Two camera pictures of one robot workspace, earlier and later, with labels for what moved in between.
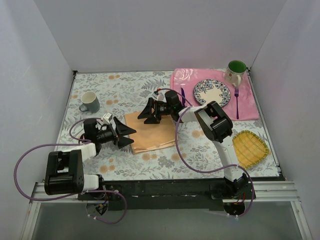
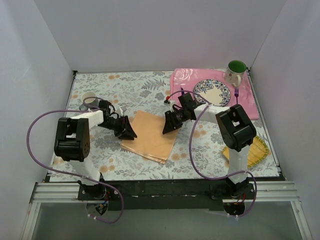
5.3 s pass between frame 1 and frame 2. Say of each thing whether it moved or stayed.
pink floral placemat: stayed
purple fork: stayed
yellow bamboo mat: stayed
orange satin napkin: moved
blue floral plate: stayed
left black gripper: moved
